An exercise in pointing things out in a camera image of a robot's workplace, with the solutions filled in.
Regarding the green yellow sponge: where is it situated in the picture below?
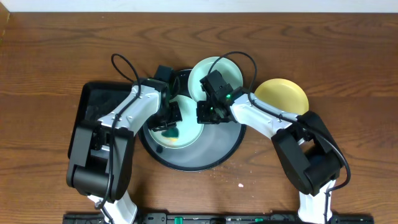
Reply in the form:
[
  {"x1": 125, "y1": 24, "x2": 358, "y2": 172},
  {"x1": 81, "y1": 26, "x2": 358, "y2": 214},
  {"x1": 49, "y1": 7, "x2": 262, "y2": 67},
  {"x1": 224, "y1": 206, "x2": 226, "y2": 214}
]
[{"x1": 161, "y1": 127, "x2": 179, "y2": 142}]

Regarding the mint plate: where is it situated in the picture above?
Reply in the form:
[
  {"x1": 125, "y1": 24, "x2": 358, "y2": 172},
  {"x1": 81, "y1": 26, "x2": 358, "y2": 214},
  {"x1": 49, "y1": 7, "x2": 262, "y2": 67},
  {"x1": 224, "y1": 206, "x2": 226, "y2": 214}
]
[
  {"x1": 149, "y1": 95, "x2": 204, "y2": 149},
  {"x1": 188, "y1": 57, "x2": 243, "y2": 101}
]

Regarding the yellow plate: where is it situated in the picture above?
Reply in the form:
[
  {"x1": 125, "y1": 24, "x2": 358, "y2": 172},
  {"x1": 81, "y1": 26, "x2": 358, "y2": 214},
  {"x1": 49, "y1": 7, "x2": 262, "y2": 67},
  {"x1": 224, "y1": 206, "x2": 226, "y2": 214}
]
[{"x1": 254, "y1": 78, "x2": 309, "y2": 114}]

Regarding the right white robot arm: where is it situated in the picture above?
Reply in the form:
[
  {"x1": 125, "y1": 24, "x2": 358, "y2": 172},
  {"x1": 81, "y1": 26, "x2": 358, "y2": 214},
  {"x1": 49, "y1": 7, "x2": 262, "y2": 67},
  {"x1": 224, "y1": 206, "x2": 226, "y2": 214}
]
[{"x1": 197, "y1": 88, "x2": 351, "y2": 223}]

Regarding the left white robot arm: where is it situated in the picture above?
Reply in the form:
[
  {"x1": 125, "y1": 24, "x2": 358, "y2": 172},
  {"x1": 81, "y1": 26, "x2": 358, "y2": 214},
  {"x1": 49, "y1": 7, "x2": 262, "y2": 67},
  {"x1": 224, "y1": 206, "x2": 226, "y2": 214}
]
[{"x1": 66, "y1": 78, "x2": 182, "y2": 223}]

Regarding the black round tray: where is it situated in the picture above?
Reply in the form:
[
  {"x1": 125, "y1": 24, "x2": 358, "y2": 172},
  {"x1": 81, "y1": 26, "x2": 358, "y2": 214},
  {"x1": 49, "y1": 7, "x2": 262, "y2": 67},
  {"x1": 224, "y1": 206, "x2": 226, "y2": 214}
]
[{"x1": 139, "y1": 69, "x2": 246, "y2": 172}]

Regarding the black rectangular tray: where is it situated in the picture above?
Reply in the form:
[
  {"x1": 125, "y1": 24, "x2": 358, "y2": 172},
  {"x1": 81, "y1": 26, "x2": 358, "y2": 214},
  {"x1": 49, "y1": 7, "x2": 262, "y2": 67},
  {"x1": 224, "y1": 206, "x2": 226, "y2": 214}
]
[{"x1": 68, "y1": 81, "x2": 132, "y2": 158}]

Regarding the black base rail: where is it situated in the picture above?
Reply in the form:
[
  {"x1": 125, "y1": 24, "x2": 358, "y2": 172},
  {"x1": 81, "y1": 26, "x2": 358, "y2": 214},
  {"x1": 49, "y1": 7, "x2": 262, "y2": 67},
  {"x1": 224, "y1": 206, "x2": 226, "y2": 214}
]
[{"x1": 62, "y1": 213, "x2": 374, "y2": 224}]

